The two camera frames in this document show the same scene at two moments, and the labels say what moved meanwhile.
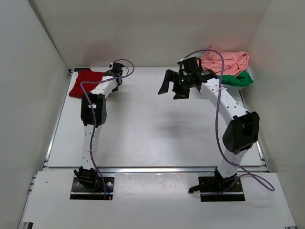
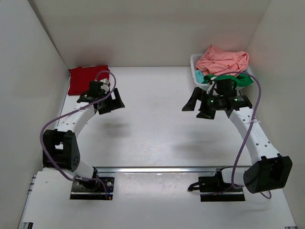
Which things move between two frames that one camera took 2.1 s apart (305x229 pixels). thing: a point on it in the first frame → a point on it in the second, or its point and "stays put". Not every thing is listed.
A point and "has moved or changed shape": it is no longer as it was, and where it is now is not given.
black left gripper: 115,89 → 116,103
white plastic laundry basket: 233,90 → 194,59
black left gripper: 153,169 stays put
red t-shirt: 85,75 has moved or changed shape
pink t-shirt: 235,63 stays put
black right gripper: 171,76 → 198,94
